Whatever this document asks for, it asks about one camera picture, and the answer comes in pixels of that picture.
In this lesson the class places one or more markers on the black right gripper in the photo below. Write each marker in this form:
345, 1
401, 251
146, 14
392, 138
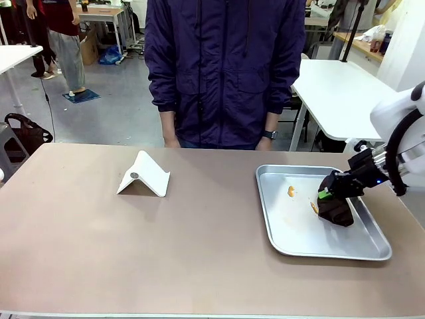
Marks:
367, 169

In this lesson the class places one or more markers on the dark brown cloth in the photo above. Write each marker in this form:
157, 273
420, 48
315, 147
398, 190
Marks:
337, 211

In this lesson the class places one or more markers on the person's left forearm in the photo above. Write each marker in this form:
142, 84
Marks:
271, 121

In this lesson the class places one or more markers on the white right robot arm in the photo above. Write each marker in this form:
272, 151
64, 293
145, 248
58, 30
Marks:
395, 106

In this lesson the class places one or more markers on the person's right forearm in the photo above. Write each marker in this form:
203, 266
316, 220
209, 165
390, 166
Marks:
167, 124

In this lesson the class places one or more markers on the person's left hand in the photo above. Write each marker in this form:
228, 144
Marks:
264, 143

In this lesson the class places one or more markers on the person's right hand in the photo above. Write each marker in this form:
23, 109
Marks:
172, 142

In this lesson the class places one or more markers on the silver metal tray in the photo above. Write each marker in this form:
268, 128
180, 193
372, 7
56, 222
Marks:
299, 232

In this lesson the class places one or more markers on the black wrist watch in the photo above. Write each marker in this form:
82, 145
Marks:
270, 134

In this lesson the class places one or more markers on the large white table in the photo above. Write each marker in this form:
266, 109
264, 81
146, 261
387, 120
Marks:
332, 96

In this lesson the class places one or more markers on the blue jeans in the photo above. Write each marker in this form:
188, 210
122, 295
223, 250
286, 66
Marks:
219, 145

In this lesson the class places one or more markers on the wooden counter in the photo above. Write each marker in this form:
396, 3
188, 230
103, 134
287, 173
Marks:
362, 46

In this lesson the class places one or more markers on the dark blue bottle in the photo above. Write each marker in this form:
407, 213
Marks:
386, 41

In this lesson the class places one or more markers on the white plastic bag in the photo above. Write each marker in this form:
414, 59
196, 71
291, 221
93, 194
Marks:
372, 33

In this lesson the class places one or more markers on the thick black stand pole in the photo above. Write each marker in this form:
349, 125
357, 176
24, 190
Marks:
352, 30

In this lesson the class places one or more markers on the dark purple jacket torso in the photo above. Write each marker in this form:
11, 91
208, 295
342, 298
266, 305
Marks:
225, 66

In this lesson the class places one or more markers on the white folded stand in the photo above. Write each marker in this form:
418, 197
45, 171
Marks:
146, 176

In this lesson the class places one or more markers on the blue plastic bag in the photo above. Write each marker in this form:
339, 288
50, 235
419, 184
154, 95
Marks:
110, 56

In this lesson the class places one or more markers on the blue floor mat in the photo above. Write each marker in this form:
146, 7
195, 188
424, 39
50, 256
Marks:
81, 97

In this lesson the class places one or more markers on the brown cardboard box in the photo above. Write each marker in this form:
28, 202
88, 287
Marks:
89, 48

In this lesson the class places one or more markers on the wood top desk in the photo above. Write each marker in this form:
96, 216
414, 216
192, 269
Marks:
103, 15

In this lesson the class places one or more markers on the person in red shirt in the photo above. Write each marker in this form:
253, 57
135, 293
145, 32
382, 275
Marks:
68, 50

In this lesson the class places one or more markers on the person in black clothes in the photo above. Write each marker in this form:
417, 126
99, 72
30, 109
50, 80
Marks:
36, 40

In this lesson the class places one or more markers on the white table with pole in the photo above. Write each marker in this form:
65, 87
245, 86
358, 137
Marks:
15, 63

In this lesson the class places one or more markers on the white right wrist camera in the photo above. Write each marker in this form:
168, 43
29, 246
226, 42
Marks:
356, 145

